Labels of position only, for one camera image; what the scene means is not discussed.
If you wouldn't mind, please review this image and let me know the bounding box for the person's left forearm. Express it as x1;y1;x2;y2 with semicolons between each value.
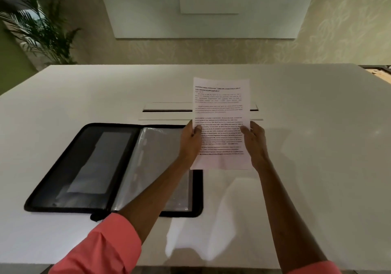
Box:
49;156;196;274

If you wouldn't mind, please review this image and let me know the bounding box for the black document folder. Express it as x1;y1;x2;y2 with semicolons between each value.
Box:
24;123;204;222

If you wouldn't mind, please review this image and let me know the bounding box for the white wall panel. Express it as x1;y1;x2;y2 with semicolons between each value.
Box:
96;0;320;40

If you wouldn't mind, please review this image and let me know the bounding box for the wooden furniture piece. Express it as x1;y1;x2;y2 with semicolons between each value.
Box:
358;65;391;84

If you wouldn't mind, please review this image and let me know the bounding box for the person's right forearm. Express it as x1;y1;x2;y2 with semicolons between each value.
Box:
256;157;342;274

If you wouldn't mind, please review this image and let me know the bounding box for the white table cable slot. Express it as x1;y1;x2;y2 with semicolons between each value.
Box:
138;101;264;121

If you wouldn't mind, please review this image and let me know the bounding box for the person's left hand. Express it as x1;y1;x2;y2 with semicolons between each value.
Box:
178;120;203;165

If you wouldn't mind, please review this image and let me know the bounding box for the clear plastic sleeve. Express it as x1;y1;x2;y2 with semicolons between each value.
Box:
111;127;193;212

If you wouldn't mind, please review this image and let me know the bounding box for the printed white paper sheet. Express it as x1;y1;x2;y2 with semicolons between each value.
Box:
190;77;255;170

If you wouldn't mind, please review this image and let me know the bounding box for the green potted palm plant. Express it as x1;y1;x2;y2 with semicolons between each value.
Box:
0;0;82;66

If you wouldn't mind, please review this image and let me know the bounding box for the person's right hand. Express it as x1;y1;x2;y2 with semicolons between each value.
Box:
240;120;268;165

